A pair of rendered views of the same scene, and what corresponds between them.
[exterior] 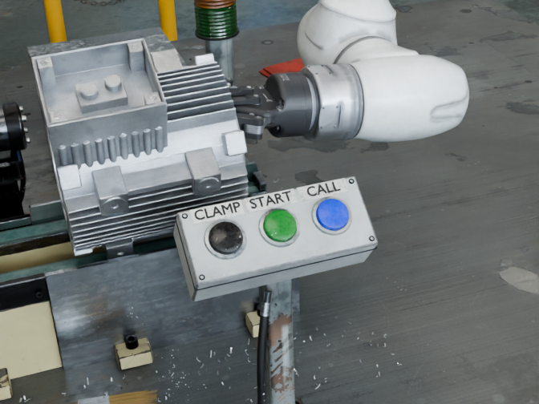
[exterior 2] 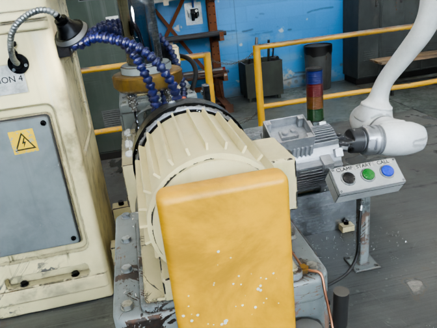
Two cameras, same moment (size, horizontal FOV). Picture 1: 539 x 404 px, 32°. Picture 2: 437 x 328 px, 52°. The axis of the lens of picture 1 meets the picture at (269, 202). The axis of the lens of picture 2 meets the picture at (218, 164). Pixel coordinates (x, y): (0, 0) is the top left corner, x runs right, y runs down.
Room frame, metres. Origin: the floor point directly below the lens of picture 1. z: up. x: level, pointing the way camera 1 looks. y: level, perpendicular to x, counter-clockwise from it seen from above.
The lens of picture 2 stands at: (-0.31, 0.19, 1.53)
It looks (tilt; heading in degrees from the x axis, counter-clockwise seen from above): 22 degrees down; 9
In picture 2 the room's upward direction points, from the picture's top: 6 degrees counter-clockwise
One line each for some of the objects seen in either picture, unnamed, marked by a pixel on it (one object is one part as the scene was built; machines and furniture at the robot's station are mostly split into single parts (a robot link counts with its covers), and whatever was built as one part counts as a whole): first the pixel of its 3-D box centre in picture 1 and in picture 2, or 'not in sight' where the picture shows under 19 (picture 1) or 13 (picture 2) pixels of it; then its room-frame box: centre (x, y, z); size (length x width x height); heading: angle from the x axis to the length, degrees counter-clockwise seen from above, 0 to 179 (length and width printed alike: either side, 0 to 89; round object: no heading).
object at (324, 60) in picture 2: not in sight; (317, 66); (6.05, -0.38, 0.30); 0.39 x 0.39 x 0.60
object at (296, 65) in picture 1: (305, 75); not in sight; (1.63, -0.08, 0.80); 0.15 x 0.12 x 0.01; 29
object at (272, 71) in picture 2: not in sight; (261, 68); (5.73, 0.40, 0.41); 0.52 x 0.47 x 0.82; 107
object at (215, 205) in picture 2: not in sight; (238, 257); (0.23, 0.26, 1.16); 0.33 x 0.26 x 0.42; 18
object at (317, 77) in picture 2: not in sight; (314, 76); (1.28, 0.06, 1.19); 0.06 x 0.06 x 0.04
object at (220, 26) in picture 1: (216, 18); (315, 113); (1.28, 0.06, 1.05); 0.06 x 0.06 x 0.04
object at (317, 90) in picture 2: not in sight; (314, 88); (1.28, 0.06, 1.14); 0.06 x 0.06 x 0.04
